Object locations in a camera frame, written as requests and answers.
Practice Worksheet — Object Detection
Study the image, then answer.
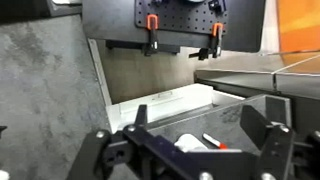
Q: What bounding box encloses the orange and black bar clamp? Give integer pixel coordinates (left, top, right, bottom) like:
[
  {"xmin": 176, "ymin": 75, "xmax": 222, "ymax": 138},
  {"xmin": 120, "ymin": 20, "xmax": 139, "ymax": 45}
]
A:
[
  {"xmin": 143, "ymin": 13, "xmax": 160, "ymax": 57},
  {"xmin": 188, "ymin": 22, "xmax": 225, "ymax": 61}
]

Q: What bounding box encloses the orange panel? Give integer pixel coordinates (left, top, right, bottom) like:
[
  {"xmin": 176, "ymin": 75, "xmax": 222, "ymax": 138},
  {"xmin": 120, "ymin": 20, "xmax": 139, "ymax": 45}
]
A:
[{"xmin": 277, "ymin": 0, "xmax": 320, "ymax": 64}]

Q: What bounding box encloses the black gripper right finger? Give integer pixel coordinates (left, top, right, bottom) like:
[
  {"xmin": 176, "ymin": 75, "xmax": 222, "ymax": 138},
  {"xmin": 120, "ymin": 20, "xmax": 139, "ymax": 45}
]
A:
[{"xmin": 239, "ymin": 104, "xmax": 320, "ymax": 180}]

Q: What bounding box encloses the red marker with white barrel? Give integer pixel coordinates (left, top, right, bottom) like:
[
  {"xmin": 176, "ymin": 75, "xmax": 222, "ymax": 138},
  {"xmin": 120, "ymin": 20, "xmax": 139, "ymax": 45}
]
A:
[{"xmin": 202, "ymin": 132, "xmax": 230, "ymax": 151}]

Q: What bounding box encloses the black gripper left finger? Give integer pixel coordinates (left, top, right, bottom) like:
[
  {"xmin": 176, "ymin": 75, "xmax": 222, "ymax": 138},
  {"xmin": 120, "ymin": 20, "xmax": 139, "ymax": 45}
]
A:
[{"xmin": 68, "ymin": 104, "xmax": 214, "ymax": 180}]

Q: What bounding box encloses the black perforated pegboard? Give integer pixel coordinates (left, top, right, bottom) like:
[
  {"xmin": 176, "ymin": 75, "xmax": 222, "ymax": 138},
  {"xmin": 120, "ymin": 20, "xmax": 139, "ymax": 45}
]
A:
[{"xmin": 134, "ymin": 0, "xmax": 230, "ymax": 35}]

